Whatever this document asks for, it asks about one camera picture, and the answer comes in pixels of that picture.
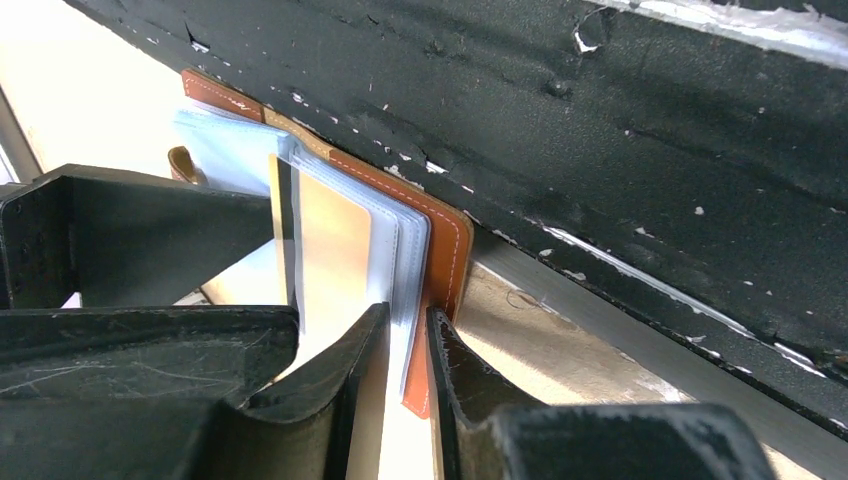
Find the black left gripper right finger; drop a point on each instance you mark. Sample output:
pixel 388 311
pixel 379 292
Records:
pixel 486 427

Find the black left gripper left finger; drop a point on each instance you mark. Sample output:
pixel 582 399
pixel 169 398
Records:
pixel 200 392

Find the brown leather card holder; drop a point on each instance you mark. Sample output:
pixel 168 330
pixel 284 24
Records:
pixel 232 142

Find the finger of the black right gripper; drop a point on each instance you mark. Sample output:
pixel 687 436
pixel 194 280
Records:
pixel 120 238

